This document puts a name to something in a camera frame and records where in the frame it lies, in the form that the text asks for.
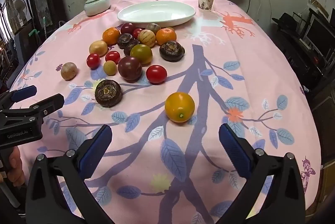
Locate pink leaf-print tablecloth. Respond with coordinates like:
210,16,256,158
9,0,322,224

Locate dark brown water chestnut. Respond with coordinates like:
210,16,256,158
124,39,140,56
117,33,134,49

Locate person's left hand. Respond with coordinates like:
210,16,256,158
7,147,27,187

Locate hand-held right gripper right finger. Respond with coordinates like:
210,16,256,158
215,123,307,224

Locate grey chair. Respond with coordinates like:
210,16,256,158
9,28,36,88

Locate dark purple plum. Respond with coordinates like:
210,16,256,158
118,56,143,82

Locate white oval plate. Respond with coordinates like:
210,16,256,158
117,1,197,28

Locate printed paper cup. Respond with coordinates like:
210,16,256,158
197,0,216,13

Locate green-yellow tomato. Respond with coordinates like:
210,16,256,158
130,44,153,65

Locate white lidded ceramic jar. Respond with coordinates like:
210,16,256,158
84,0,111,17

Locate orange tangerine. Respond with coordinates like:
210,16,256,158
156,27,177,46
102,27,121,46

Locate dark mangosteen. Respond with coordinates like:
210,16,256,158
94,79,122,108
159,41,185,62

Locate electric fan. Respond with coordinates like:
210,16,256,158
12,0,30,21

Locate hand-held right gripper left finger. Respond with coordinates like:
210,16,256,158
25,124,113,224

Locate dark red plum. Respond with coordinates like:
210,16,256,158
120,23,137,35

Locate small tan longan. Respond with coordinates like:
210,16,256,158
103,61,117,75

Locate pale striped pepino melon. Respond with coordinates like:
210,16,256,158
138,30,156,44

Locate mottled brown round fruit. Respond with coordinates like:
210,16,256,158
61,62,78,81

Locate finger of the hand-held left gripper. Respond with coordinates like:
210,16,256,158
0,93,65,124
0,85,37,110

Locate computer monitor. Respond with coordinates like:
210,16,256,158
305,17,335,52

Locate yellow-orange citrus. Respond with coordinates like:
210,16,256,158
165,92,196,123

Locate dark computer desk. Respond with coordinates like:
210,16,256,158
272,26,335,92

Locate smooth yellow-brown round fruit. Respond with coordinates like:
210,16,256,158
89,40,108,56

